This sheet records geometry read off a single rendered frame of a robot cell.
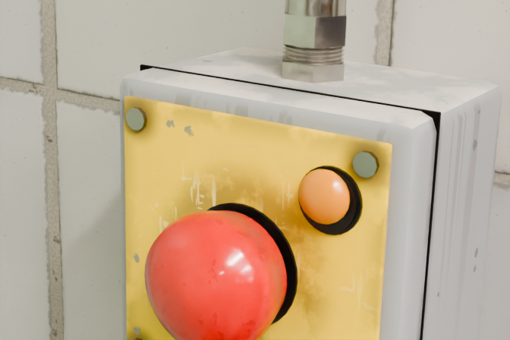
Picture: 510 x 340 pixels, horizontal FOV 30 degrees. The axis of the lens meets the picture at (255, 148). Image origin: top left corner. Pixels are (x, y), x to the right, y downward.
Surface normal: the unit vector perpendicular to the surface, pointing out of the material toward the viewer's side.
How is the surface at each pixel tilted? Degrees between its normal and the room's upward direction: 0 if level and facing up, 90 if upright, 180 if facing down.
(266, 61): 0
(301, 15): 87
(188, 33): 90
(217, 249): 60
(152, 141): 90
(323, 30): 90
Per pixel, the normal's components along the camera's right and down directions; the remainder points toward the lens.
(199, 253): -0.32, -0.34
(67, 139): -0.54, 0.22
